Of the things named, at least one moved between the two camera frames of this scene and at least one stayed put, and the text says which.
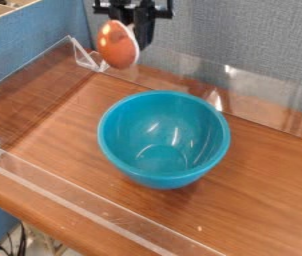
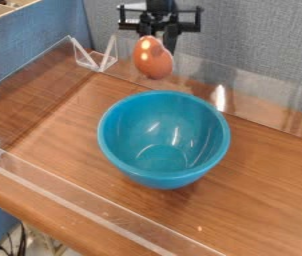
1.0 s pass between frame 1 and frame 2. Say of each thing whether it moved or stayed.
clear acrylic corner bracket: stayed
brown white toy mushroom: moved
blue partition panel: stayed
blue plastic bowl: stayed
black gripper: moved
